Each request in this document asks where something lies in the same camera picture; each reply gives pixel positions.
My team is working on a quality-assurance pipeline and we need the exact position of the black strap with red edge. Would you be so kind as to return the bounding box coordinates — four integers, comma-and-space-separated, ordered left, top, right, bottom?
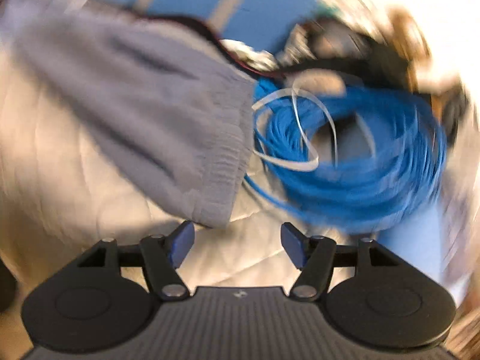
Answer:
145, 14, 406, 82

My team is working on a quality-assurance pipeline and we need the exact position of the white cable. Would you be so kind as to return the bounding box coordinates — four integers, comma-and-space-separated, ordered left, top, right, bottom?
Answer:
250, 76, 378, 173

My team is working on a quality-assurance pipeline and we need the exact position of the blue coiled cable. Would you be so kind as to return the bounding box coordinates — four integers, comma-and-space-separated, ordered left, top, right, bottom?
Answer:
243, 76, 449, 235

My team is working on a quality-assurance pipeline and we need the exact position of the grey-blue fleece jacket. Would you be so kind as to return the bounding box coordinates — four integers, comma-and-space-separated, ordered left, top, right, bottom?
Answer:
2, 0, 255, 228

